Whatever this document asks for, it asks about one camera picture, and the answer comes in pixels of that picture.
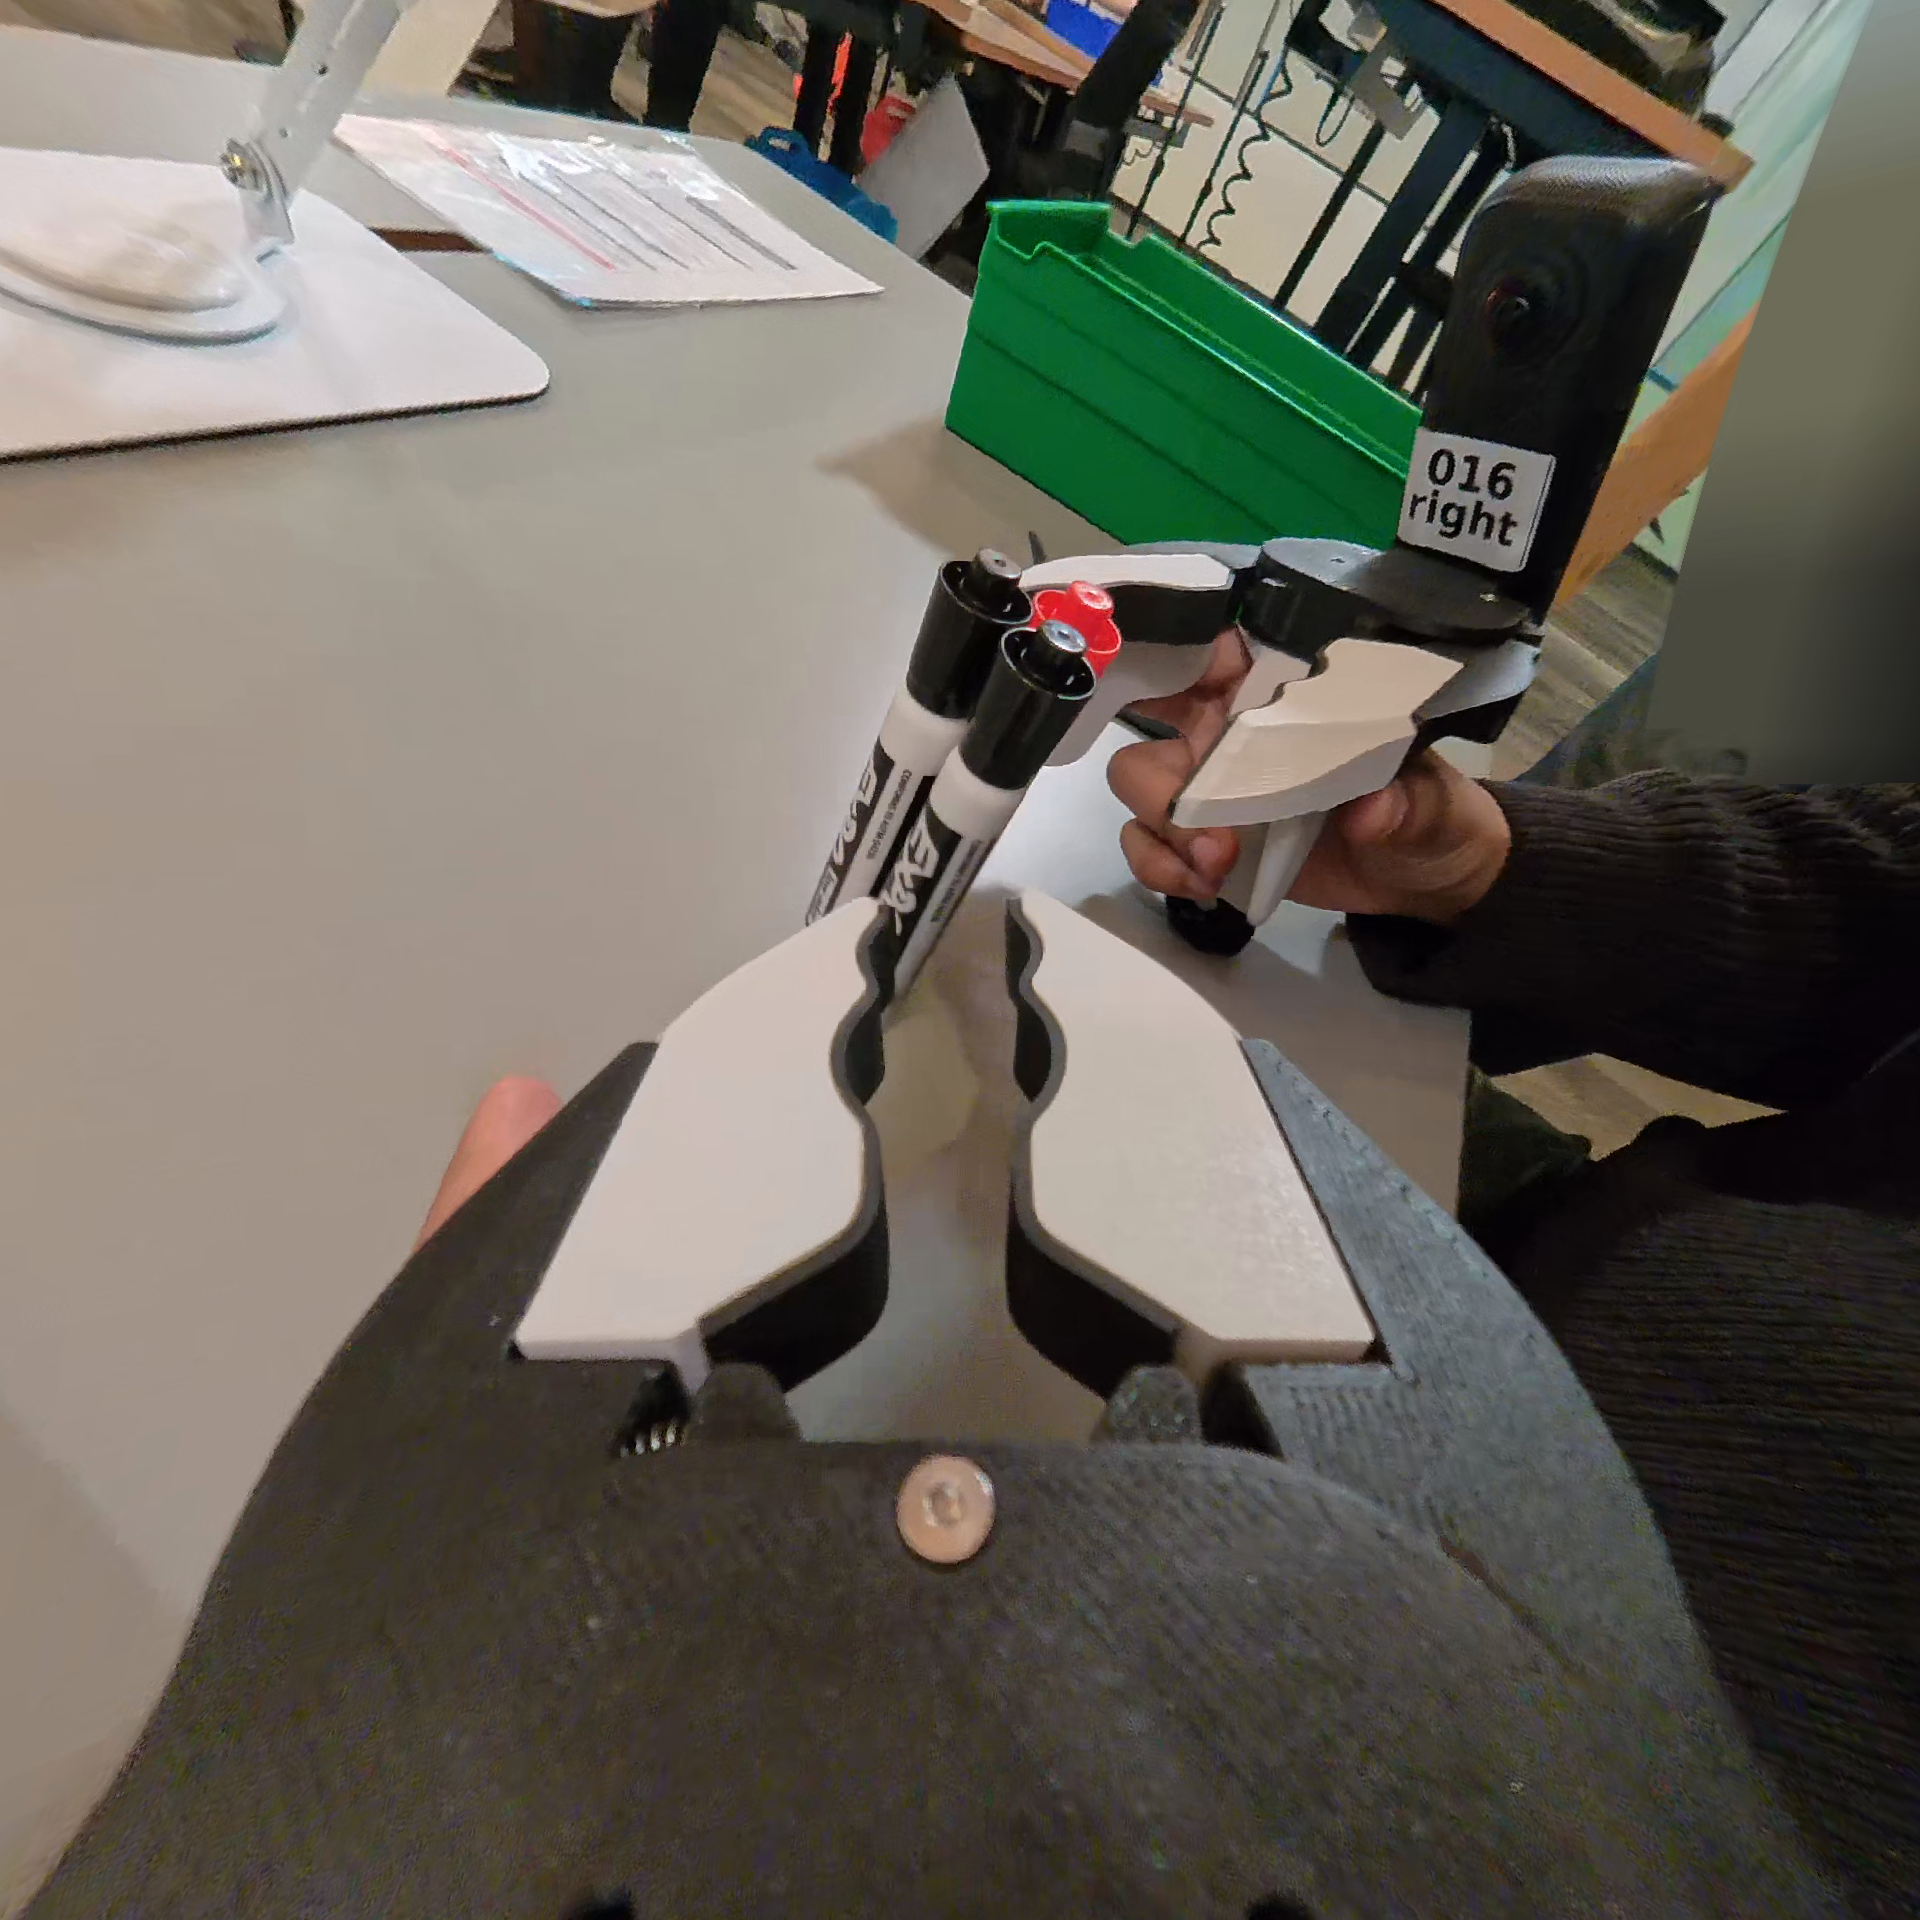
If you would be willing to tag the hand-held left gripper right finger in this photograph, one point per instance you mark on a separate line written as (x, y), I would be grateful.
(1184, 1184)

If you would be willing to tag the person's right hand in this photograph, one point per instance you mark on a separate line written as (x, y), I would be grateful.
(1426, 839)

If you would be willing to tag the wooden post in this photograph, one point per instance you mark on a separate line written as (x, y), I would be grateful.
(1613, 524)

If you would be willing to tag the black dry-erase marker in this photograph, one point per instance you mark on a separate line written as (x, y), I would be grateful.
(962, 662)
(1036, 704)

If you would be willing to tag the blue plastic bin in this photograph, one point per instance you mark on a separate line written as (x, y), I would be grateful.
(1088, 23)

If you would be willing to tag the red dry-erase marker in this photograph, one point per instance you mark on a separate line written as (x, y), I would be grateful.
(1084, 639)

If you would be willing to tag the green plastic bin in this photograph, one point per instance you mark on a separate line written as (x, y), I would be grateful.
(1142, 375)

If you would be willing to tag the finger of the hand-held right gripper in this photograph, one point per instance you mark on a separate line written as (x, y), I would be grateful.
(1155, 572)
(1320, 735)

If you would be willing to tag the laminated paper sheet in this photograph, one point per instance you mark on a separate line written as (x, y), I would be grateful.
(599, 210)

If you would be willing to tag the wooden work table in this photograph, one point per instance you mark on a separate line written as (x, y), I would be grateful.
(1021, 38)

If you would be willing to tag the blue bag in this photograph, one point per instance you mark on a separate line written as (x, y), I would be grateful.
(820, 173)

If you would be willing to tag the white panel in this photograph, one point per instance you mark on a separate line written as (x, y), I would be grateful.
(931, 149)

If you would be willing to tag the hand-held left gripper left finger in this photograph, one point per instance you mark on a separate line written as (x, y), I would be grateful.
(704, 1172)

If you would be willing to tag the dark metal table frame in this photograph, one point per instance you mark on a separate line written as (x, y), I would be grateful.
(1440, 136)

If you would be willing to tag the person's right forearm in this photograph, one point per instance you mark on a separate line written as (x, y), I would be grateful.
(1680, 930)

